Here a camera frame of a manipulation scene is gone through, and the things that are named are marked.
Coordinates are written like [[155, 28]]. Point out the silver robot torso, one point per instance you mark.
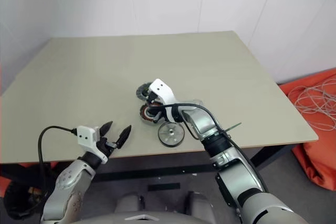
[[144, 220]]

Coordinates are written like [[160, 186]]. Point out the orange cloth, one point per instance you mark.
[[5, 186]]

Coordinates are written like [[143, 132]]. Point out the orange bean bag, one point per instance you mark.
[[320, 155]]

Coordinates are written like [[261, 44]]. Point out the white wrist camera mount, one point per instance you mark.
[[85, 134], [161, 89]]

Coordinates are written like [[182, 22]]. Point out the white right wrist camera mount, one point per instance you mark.
[[161, 89]]

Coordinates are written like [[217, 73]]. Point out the motor housing with copper windings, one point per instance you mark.
[[147, 115]]

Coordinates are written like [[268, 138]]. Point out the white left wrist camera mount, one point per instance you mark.
[[85, 134]]

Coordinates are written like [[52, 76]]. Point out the black table frame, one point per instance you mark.
[[157, 171]]

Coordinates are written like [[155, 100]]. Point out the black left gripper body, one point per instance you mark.
[[105, 148]]

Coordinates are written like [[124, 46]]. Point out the black bag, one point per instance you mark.
[[18, 203]]

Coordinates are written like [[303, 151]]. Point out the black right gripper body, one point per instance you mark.
[[157, 103]]

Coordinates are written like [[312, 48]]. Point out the silver spoked rotor black rim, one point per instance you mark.
[[168, 137]]

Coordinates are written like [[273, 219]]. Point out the grey rounded shape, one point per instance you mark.
[[198, 203], [128, 204]]

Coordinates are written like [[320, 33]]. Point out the grey round motor lid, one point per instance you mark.
[[141, 90]]

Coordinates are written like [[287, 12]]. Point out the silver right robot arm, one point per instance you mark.
[[244, 171]]

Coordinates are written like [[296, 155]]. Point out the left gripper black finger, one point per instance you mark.
[[107, 128], [124, 136]]

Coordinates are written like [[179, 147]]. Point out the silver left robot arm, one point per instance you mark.
[[68, 179]]

